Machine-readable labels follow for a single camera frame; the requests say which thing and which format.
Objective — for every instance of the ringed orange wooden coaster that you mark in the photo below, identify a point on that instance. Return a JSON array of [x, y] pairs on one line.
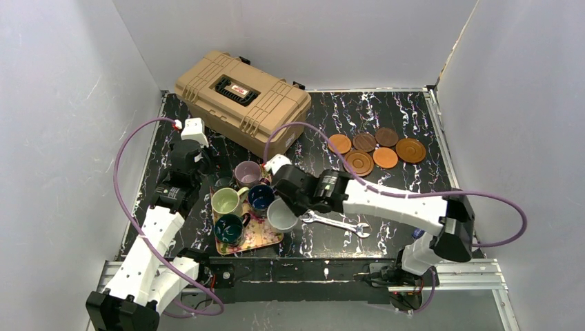
[[410, 150]]

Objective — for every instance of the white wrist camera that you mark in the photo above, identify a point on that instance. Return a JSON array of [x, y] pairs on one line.
[[274, 164], [192, 129]]

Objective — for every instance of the silver double-ended wrench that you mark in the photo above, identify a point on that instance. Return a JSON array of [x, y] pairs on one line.
[[359, 229]]

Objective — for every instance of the dark teal mug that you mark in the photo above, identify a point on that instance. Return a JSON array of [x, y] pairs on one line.
[[230, 229]]

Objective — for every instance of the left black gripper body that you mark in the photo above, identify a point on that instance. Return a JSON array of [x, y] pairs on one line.
[[201, 160]]

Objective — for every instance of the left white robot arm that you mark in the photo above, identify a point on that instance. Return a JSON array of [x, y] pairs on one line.
[[138, 293]]

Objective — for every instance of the white mug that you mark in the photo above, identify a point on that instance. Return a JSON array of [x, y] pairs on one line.
[[280, 218]]

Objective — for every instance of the light orange wooden coaster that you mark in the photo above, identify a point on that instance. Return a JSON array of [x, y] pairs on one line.
[[340, 142]]

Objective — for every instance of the navy blue mug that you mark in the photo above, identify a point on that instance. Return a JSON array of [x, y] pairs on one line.
[[259, 199]]

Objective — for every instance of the yellow blue screwdriver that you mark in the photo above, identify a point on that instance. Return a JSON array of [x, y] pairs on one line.
[[417, 233]]

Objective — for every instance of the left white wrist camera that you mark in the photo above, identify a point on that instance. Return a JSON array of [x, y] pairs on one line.
[[192, 129]]

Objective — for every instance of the dark grey mug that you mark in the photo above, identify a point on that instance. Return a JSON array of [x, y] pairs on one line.
[[224, 182]]

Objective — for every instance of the floral serving tray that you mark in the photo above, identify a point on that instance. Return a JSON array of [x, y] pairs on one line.
[[258, 232]]

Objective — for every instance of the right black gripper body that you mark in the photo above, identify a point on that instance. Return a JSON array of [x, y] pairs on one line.
[[283, 186]]

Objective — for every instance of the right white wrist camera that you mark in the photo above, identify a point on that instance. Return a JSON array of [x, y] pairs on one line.
[[274, 164]]

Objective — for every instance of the ringed brown wooden coaster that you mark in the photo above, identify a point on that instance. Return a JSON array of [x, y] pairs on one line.
[[360, 162]]

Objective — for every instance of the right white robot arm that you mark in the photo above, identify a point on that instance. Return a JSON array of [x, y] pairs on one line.
[[447, 222]]

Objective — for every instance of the dark walnut wooden coaster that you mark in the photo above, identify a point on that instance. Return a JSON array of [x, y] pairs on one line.
[[386, 137]]

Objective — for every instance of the lilac mug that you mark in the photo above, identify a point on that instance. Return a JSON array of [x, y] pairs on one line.
[[248, 174]]

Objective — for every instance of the tan plastic toolbox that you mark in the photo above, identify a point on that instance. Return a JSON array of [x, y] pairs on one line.
[[262, 113]]

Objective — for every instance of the dark brown wooden coaster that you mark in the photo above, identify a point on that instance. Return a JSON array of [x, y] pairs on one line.
[[365, 142]]

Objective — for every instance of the pale green mug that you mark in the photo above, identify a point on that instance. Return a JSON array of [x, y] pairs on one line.
[[229, 201]]

